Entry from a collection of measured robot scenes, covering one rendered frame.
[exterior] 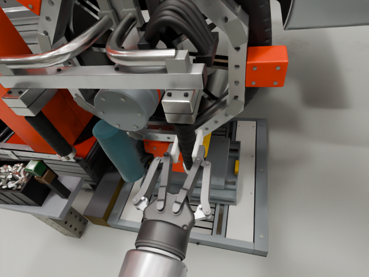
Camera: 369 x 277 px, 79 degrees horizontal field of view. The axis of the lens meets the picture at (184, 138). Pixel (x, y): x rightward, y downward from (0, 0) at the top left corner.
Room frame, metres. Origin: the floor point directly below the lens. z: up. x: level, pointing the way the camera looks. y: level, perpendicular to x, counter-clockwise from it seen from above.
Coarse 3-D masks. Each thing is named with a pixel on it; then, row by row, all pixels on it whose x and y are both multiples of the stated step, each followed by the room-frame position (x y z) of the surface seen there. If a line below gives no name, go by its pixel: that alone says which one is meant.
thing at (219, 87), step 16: (80, 0) 0.71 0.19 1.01; (96, 0) 0.83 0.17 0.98; (160, 0) 0.62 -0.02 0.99; (80, 16) 0.74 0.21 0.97; (96, 16) 0.70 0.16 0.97; (80, 32) 0.74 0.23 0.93; (160, 32) 0.63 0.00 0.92; (96, 48) 0.71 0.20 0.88; (96, 64) 0.76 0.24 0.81; (112, 64) 0.82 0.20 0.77; (224, 64) 0.57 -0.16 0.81; (208, 80) 0.75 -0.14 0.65; (224, 80) 0.62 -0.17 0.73; (208, 96) 0.58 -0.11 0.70; (224, 96) 0.55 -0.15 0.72; (160, 112) 0.66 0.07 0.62
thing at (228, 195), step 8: (232, 144) 0.81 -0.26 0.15; (240, 144) 0.78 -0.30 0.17; (232, 152) 0.73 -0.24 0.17; (240, 152) 0.76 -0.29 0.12; (232, 160) 0.70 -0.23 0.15; (232, 168) 0.65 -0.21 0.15; (144, 176) 0.71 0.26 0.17; (232, 176) 0.60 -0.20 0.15; (176, 184) 0.63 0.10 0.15; (232, 184) 0.54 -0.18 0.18; (152, 192) 0.64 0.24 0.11; (176, 192) 0.58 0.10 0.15; (200, 192) 0.55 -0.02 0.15; (216, 192) 0.53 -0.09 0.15; (224, 192) 0.52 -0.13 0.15; (232, 192) 0.51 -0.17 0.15; (216, 200) 0.50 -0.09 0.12; (224, 200) 0.49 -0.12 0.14; (232, 200) 0.47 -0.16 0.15
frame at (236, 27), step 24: (48, 0) 0.61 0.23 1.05; (72, 0) 0.65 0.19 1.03; (192, 0) 0.48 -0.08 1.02; (216, 0) 0.47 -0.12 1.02; (48, 24) 0.62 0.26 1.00; (216, 24) 0.47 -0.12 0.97; (240, 24) 0.45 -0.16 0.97; (48, 48) 0.64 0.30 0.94; (240, 48) 0.46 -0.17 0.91; (240, 72) 0.45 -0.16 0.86; (72, 96) 0.65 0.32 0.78; (240, 96) 0.45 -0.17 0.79; (216, 120) 0.47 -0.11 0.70
